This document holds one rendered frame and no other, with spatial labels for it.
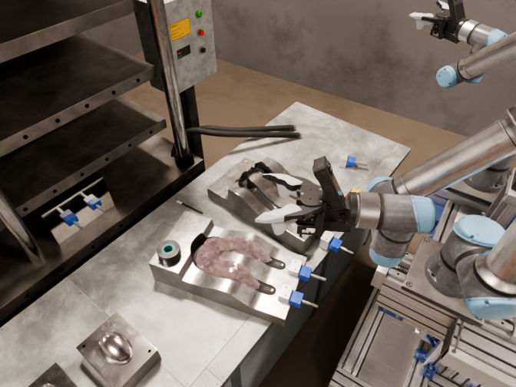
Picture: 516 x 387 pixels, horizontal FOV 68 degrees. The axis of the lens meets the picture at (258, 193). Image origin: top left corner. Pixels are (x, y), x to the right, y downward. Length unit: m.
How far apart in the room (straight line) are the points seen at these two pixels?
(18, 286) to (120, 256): 0.37
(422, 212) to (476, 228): 0.33
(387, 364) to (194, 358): 1.01
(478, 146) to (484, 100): 2.73
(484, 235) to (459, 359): 0.37
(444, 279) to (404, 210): 0.46
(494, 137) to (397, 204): 0.23
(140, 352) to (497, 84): 3.11
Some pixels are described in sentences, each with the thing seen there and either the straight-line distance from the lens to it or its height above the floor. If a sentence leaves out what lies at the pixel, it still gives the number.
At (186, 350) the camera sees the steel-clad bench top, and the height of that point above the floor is 0.80.
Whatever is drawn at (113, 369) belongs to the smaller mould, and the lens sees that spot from 1.29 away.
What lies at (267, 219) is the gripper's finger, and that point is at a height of 1.47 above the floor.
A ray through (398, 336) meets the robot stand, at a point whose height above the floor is 0.21.
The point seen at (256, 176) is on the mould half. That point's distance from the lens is 1.58.
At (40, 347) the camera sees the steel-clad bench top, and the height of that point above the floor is 0.80.
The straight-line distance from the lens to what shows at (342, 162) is 1.85.
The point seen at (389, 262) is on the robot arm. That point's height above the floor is 1.31.
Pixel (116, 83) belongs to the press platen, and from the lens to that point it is 1.57.
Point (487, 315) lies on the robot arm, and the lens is 1.08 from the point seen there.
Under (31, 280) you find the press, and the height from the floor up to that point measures 0.78.
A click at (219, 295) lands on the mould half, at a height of 0.86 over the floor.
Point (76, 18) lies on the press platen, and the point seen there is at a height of 1.54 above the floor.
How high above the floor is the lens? 2.02
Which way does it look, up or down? 46 degrees down
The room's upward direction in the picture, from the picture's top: straight up
